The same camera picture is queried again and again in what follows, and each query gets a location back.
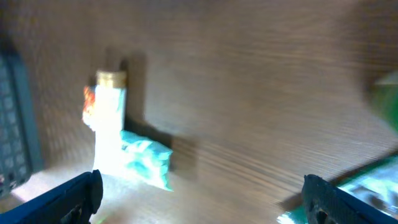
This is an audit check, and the teal wipes packet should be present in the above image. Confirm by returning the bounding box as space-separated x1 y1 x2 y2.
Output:
120 130 173 192

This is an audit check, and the grey plastic basket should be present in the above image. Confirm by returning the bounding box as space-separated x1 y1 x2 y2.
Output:
1 52 44 198

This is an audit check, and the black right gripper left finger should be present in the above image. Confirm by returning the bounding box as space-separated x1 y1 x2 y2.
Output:
1 170 103 224

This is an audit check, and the orange small packet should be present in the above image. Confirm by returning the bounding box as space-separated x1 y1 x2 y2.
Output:
82 86 95 126

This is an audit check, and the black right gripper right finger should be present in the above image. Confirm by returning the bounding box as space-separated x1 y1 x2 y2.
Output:
302 174 397 224

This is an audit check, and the white tube gold cap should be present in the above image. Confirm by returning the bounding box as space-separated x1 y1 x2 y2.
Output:
88 70 127 175

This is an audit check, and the green 3M gloves packet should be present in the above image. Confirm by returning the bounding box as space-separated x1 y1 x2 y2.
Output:
277 156 397 224

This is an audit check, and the green lid gel jar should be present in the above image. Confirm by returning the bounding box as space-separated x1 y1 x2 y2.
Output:
371 71 397 132

